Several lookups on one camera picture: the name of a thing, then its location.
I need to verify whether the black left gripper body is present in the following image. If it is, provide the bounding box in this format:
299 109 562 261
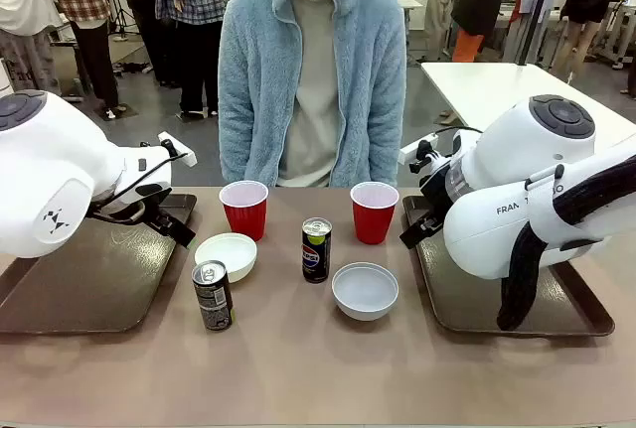
91 182 173 229

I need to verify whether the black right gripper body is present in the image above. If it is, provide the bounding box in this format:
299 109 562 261
419 155 461 224

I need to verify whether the red plastic cup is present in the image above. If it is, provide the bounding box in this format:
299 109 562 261
219 180 269 242
350 182 400 245

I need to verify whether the white bowl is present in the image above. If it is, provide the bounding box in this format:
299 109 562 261
194 232 258 284
331 262 400 322

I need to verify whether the black drink can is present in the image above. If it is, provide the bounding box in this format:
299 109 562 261
192 259 235 333

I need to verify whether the black Pepsi can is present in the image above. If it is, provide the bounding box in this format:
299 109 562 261
301 217 333 284

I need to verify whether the brown plastic tray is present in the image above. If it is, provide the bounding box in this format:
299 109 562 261
0 193 199 334
400 194 616 338

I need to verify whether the white table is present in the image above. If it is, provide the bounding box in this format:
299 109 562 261
420 61 636 151

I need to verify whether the person in blue fleece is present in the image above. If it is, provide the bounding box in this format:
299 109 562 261
217 0 407 189

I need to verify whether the person in grey hoodie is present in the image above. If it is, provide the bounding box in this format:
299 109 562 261
406 0 468 63

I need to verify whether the person in grey jacket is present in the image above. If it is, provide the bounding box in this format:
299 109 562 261
116 0 173 87

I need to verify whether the black tripod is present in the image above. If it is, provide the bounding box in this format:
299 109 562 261
109 0 131 42

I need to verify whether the black pole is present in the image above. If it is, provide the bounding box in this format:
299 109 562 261
516 0 557 67

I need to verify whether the person in white coat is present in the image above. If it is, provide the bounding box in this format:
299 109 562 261
501 0 577 67

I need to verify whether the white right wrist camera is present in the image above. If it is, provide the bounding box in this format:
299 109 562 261
398 133 441 166

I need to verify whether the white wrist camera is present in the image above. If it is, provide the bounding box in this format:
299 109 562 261
398 133 441 166
157 132 198 168

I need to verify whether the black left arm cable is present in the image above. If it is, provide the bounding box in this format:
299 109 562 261
88 139 190 223

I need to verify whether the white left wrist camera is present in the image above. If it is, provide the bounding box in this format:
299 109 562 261
157 132 198 168

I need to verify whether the black cable sleeve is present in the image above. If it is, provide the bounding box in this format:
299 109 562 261
496 152 636 333

